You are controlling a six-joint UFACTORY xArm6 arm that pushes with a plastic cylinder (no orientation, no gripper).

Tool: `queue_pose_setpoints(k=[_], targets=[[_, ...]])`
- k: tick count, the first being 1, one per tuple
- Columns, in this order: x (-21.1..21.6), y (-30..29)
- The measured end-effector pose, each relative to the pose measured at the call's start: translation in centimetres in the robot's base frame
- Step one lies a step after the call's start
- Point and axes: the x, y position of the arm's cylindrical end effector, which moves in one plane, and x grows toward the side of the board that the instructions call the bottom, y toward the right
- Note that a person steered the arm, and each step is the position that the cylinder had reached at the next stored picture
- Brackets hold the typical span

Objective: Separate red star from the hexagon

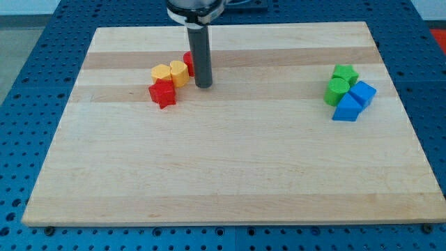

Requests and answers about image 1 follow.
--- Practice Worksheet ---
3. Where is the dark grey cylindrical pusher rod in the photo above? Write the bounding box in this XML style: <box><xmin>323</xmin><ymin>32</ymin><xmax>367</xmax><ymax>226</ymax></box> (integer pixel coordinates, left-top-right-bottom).
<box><xmin>187</xmin><ymin>26</ymin><xmax>213</xmax><ymax>89</ymax></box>

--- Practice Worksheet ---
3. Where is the yellow hexagon block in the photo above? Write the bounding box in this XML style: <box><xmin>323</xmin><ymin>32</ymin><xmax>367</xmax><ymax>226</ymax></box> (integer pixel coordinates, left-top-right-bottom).
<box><xmin>151</xmin><ymin>64</ymin><xmax>171</xmax><ymax>84</ymax></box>

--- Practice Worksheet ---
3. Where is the red star block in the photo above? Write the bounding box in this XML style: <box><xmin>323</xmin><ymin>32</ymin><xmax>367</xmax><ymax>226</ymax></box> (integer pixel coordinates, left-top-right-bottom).
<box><xmin>148</xmin><ymin>79</ymin><xmax>176</xmax><ymax>109</ymax></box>

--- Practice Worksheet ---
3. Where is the green star block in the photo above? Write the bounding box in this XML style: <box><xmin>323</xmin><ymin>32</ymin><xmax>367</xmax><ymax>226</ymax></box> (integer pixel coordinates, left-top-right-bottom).
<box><xmin>332</xmin><ymin>64</ymin><xmax>359</xmax><ymax>87</ymax></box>

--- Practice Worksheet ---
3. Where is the red cylinder block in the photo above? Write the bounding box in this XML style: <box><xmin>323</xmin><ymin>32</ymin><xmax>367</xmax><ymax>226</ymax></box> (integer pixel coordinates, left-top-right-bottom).
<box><xmin>183</xmin><ymin>51</ymin><xmax>194</xmax><ymax>77</ymax></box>

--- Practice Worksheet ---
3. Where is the light wooden board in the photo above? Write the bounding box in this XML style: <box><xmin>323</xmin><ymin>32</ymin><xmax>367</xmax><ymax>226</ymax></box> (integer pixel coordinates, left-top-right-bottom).
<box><xmin>22</xmin><ymin>22</ymin><xmax>445</xmax><ymax>227</ymax></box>

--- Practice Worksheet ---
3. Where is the green cylinder block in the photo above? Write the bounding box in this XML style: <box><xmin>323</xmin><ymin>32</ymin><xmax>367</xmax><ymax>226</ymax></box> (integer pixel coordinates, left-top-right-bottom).
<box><xmin>323</xmin><ymin>78</ymin><xmax>350</xmax><ymax>107</ymax></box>

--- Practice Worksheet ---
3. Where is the blue triangle block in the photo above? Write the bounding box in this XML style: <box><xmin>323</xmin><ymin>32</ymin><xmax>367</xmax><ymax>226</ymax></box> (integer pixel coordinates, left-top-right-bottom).
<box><xmin>332</xmin><ymin>93</ymin><xmax>362</xmax><ymax>121</ymax></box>

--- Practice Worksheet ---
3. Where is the blue cube block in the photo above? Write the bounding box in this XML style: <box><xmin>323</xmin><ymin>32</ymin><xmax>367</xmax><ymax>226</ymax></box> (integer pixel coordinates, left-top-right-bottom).
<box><xmin>349</xmin><ymin>81</ymin><xmax>377</xmax><ymax>110</ymax></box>

